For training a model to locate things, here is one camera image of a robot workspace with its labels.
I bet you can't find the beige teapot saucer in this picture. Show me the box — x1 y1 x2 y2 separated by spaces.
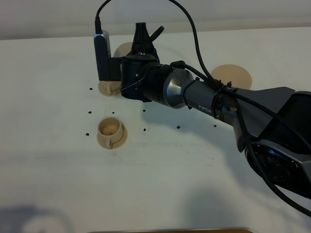
211 64 252 89

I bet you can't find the beige near cup saucer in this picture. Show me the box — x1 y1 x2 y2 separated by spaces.
97 126 128 150

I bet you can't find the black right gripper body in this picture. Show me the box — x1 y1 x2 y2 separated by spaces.
121 46 165 102

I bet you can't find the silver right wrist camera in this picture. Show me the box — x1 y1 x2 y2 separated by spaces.
94 31 122 81

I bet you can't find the beige cup saucer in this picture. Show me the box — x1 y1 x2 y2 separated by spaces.
97 81 122 97
97 126 128 150

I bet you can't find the beige ceramic teapot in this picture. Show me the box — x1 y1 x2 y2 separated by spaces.
113 42 132 58

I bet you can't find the black camera cable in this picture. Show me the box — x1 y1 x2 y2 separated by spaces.
95 0 311 216

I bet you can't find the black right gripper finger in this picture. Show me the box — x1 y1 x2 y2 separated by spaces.
131 22 154 54

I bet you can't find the beige far cup saucer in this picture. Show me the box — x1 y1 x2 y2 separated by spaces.
97 81 122 97

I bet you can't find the beige near teacup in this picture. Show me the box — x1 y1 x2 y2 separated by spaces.
97 117 124 150

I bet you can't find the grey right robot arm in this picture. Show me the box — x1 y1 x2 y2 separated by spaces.
121 23 311 198

